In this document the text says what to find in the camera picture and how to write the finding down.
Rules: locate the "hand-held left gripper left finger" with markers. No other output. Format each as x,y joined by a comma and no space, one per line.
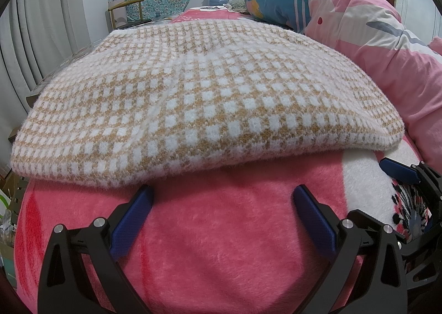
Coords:
131,224

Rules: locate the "tan white checked knit cardigan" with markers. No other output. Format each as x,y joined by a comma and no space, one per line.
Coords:
207,99

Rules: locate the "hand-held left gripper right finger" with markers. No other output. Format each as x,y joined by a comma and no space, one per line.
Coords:
314,220

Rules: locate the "pink fleece blanket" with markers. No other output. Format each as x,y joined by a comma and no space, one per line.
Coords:
224,248

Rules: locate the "grey curtain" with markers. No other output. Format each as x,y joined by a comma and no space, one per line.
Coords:
31,41

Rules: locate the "pink white quilt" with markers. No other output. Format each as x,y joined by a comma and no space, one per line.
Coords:
380,58

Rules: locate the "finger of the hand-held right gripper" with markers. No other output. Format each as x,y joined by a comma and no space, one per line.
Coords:
424,258
399,169

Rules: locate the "wooden chair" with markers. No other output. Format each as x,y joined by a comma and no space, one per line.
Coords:
119,6

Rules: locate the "grey-green crumpled cloth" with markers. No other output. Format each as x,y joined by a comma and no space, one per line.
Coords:
237,6

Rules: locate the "blue patterned pillow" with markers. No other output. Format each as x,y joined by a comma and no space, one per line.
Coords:
276,3

